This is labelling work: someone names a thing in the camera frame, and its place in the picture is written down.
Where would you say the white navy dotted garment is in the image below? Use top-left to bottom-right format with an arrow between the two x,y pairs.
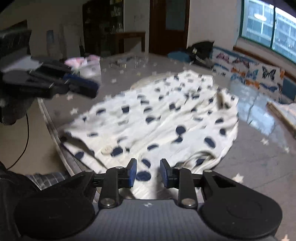
63,70 -> 238,199

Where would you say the black gloved left hand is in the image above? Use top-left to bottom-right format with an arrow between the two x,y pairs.
1,97 -> 35,126

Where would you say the pink white cloth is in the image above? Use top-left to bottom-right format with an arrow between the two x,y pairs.
64,55 -> 101,79

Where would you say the dark wooden desk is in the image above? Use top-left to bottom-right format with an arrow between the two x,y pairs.
101,31 -> 146,56

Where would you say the dark bookshelf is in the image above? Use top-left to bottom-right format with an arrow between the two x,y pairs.
82,1 -> 124,57

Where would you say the grey star tablecloth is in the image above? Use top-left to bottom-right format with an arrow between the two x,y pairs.
39,54 -> 295,240

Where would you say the dark wooden door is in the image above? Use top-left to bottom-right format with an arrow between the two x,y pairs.
149,0 -> 190,56

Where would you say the blue sofa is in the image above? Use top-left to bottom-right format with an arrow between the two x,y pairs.
168,47 -> 295,103

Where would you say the left butterfly pillow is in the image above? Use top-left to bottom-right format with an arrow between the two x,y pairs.
211,48 -> 250,78

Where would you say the butterfly pillow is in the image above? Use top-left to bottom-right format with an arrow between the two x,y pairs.
231,61 -> 285,98
211,48 -> 250,78

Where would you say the black bag on sofa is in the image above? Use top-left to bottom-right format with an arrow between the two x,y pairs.
186,41 -> 214,69

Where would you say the striped folded blanket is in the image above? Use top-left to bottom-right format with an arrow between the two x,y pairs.
266,101 -> 296,136

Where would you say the right butterfly pillow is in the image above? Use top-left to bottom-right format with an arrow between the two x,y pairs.
231,61 -> 285,98

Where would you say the green framed window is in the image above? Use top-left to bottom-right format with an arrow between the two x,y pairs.
240,0 -> 295,62

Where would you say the black cable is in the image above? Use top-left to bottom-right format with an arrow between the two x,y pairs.
6,112 -> 30,171

